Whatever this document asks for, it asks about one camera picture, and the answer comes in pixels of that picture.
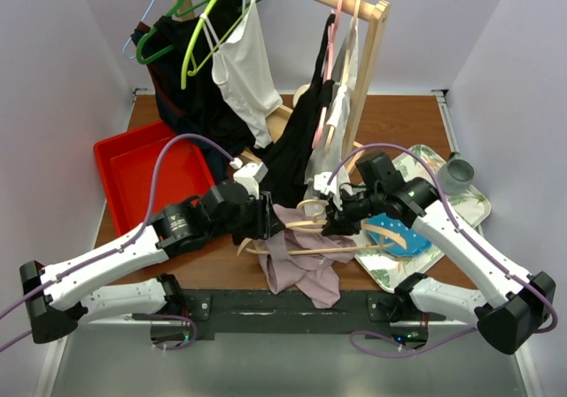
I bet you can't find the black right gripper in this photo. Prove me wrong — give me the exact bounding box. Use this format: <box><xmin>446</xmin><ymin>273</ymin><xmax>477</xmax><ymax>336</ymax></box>
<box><xmin>322</xmin><ymin>186</ymin><xmax>384</xmax><ymax>237</ymax></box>

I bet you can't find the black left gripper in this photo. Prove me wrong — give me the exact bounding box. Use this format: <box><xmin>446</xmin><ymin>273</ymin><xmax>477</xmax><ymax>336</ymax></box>
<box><xmin>209</xmin><ymin>190</ymin><xmax>286</xmax><ymax>239</ymax></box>

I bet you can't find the beige hanger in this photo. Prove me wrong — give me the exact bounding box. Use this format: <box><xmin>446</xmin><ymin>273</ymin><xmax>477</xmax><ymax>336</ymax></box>
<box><xmin>323</xmin><ymin>0</ymin><xmax>361</xmax><ymax>154</ymax></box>
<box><xmin>237</xmin><ymin>205</ymin><xmax>382</xmax><ymax>257</ymax></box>

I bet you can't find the pink tank top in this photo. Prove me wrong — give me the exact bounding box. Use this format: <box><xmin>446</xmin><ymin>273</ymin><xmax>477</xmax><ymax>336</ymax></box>
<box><xmin>257</xmin><ymin>204</ymin><xmax>362</xmax><ymax>309</ymax></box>

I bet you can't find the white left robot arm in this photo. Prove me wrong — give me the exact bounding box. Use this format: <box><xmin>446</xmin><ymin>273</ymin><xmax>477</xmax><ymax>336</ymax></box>
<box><xmin>19</xmin><ymin>180</ymin><xmax>284</xmax><ymax>344</ymax></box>

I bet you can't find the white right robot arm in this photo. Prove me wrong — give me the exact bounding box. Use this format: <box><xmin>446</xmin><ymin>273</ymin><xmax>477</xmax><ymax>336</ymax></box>
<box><xmin>317</xmin><ymin>144</ymin><xmax>559</xmax><ymax>354</ymax></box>

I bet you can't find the white tank top right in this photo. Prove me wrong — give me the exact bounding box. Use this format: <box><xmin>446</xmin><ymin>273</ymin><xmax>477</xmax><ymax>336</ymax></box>
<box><xmin>304</xmin><ymin>44</ymin><xmax>358</xmax><ymax>199</ymax></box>

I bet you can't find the white tank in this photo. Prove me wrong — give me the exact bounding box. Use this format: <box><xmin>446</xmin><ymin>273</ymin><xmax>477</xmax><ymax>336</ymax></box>
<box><xmin>304</xmin><ymin>44</ymin><xmax>358</xmax><ymax>199</ymax></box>
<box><xmin>212</xmin><ymin>0</ymin><xmax>283</xmax><ymax>149</ymax></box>

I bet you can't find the black tank top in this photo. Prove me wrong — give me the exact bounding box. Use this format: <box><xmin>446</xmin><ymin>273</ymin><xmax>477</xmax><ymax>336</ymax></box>
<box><xmin>260</xmin><ymin>13</ymin><xmax>336</xmax><ymax>208</ymax></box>

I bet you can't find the white tank top left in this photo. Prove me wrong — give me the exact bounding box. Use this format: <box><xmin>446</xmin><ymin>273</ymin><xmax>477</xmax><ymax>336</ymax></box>
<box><xmin>212</xmin><ymin>0</ymin><xmax>283</xmax><ymax>149</ymax></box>

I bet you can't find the pink hanger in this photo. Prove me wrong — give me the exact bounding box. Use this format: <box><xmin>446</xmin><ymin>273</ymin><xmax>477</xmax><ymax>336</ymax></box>
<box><xmin>312</xmin><ymin>0</ymin><xmax>343</xmax><ymax>149</ymax></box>

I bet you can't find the dark green hanger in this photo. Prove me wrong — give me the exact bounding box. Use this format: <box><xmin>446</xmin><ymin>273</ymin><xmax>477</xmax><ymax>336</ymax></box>
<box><xmin>135</xmin><ymin>0</ymin><xmax>222</xmax><ymax>66</ymax></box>

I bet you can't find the blue dotted plate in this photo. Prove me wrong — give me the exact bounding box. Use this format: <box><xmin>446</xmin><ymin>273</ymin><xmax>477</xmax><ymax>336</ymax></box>
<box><xmin>364</xmin><ymin>214</ymin><xmax>432</xmax><ymax>258</ymax></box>

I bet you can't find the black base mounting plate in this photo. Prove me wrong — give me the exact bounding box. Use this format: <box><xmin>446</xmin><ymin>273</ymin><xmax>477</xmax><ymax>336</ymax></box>
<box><xmin>132</xmin><ymin>288</ymin><xmax>447</xmax><ymax>343</ymax></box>

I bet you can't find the grey mug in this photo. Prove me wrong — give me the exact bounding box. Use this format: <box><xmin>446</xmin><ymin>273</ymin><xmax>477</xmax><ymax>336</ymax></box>
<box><xmin>437</xmin><ymin>152</ymin><xmax>475</xmax><ymax>196</ymax></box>

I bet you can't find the red plastic bin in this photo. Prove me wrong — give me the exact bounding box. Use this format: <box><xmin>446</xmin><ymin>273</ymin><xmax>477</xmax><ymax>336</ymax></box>
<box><xmin>93</xmin><ymin>121</ymin><xmax>214</xmax><ymax>236</ymax></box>

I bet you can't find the dark navy hanging garment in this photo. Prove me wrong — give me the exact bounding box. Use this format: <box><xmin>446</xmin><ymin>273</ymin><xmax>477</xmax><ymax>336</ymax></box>
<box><xmin>142</xmin><ymin>0</ymin><xmax>254</xmax><ymax>183</ymax></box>

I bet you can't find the wooden clothes rack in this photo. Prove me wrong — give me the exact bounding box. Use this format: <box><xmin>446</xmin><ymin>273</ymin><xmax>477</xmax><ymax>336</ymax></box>
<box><xmin>180</xmin><ymin>0</ymin><xmax>390</xmax><ymax>154</ymax></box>

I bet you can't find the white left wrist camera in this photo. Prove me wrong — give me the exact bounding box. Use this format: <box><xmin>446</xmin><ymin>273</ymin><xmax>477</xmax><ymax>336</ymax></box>
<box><xmin>233</xmin><ymin>162</ymin><xmax>268</xmax><ymax>199</ymax></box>

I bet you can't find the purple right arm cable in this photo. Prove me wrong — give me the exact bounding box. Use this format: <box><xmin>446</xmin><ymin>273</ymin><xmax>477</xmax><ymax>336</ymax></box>
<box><xmin>327</xmin><ymin>143</ymin><xmax>559</xmax><ymax>359</ymax></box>

